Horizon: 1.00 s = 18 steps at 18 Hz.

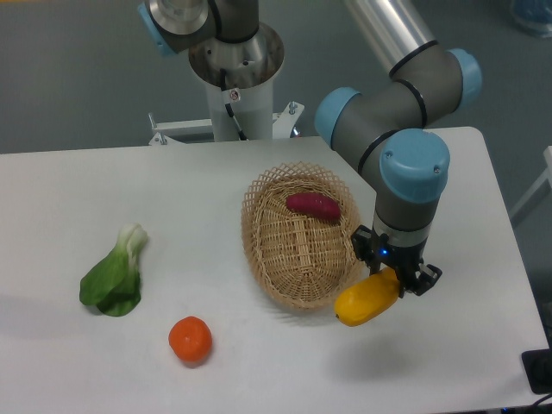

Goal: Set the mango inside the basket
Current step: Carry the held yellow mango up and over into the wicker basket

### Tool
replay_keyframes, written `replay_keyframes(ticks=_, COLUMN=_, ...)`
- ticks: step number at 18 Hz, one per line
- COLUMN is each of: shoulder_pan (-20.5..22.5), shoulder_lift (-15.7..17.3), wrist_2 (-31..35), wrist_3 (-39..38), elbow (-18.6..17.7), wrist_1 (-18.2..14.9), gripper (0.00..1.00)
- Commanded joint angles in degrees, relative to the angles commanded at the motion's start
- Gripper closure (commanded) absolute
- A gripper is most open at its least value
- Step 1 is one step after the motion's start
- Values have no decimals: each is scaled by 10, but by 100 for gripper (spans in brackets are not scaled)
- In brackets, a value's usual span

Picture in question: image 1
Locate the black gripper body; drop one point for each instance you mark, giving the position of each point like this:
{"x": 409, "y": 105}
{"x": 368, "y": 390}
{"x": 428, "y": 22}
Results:
{"x": 402, "y": 251}

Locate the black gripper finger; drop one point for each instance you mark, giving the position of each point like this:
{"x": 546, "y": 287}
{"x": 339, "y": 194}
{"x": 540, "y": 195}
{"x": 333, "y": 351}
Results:
{"x": 417, "y": 279}
{"x": 363, "y": 242}

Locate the yellow mango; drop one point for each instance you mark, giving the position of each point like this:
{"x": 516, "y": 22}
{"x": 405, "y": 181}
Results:
{"x": 367, "y": 299}

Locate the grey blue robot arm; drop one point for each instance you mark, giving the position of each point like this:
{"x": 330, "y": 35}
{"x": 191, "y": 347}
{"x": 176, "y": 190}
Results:
{"x": 383, "y": 138}

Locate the woven wicker basket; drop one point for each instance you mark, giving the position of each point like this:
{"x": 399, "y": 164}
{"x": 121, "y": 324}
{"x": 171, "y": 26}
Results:
{"x": 299, "y": 261}

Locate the purple sweet potato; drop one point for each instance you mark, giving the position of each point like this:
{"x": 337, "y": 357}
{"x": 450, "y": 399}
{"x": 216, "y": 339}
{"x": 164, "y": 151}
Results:
{"x": 314, "y": 204}

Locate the black device at table edge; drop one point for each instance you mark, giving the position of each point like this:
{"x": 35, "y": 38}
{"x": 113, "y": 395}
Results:
{"x": 537, "y": 367}

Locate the orange tangerine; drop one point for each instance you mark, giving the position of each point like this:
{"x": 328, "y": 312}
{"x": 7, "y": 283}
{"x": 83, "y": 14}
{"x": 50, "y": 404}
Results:
{"x": 190, "y": 339}

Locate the green bok choy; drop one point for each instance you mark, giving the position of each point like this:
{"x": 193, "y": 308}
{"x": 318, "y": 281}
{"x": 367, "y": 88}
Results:
{"x": 113, "y": 285}

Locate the blue object top right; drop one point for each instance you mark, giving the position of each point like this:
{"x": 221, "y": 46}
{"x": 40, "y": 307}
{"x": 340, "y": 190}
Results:
{"x": 532, "y": 16}

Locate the white frame at right edge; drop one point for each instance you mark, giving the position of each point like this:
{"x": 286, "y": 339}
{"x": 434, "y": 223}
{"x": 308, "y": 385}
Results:
{"x": 535, "y": 194}

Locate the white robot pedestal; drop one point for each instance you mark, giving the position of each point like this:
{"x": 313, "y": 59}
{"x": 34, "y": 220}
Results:
{"x": 238, "y": 80}

